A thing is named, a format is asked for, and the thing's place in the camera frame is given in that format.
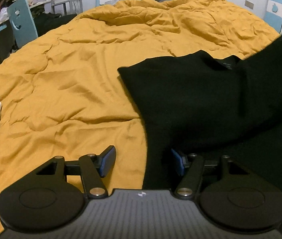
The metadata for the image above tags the black t-shirt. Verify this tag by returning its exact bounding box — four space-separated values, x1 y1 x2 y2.
118 35 282 190

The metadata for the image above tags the mustard yellow duvet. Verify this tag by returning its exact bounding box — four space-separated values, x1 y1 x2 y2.
0 0 282 193

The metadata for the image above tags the teal wooden chair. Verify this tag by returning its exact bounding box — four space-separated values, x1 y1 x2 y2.
7 0 38 49

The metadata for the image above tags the grey metal rack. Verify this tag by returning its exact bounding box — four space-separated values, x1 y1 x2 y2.
50 0 83 15

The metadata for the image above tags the beige wall switch plate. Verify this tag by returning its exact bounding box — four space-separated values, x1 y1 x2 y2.
244 0 254 10

